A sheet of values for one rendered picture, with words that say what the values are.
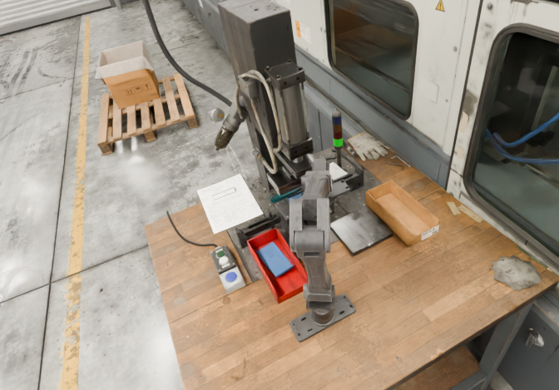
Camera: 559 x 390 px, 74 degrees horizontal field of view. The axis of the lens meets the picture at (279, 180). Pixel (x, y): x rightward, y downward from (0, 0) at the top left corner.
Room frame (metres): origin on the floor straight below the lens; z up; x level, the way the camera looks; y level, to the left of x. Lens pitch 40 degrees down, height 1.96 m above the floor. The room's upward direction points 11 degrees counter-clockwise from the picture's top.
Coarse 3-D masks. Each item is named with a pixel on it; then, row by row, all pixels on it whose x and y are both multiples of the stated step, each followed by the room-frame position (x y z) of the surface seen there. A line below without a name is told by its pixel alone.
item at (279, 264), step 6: (270, 246) 0.88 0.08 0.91; (258, 252) 0.87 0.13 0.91; (264, 252) 0.86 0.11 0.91; (270, 252) 0.86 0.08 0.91; (276, 252) 0.85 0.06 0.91; (264, 258) 0.84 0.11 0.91; (270, 258) 0.83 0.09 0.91; (276, 258) 0.83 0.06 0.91; (282, 258) 0.82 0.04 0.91; (270, 264) 0.80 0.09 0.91; (276, 264) 0.80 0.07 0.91; (282, 264) 0.79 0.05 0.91; (288, 264) 0.79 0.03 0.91; (276, 270) 0.77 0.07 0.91; (282, 270) 0.77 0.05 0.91; (276, 276) 0.74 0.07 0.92
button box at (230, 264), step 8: (168, 216) 1.16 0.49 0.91; (176, 232) 1.05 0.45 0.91; (216, 248) 0.91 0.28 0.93; (224, 248) 0.90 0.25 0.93; (216, 256) 0.87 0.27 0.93; (224, 256) 0.86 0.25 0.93; (216, 264) 0.83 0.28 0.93; (224, 264) 0.82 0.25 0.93; (232, 264) 0.82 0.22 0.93; (224, 272) 0.80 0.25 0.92
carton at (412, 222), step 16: (368, 192) 1.00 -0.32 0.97; (384, 192) 1.03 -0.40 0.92; (400, 192) 0.98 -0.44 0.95; (384, 208) 0.90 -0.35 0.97; (400, 208) 0.94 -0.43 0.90; (416, 208) 0.90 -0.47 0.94; (400, 224) 0.82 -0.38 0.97; (416, 224) 0.85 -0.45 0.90; (432, 224) 0.82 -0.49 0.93; (416, 240) 0.78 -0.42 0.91
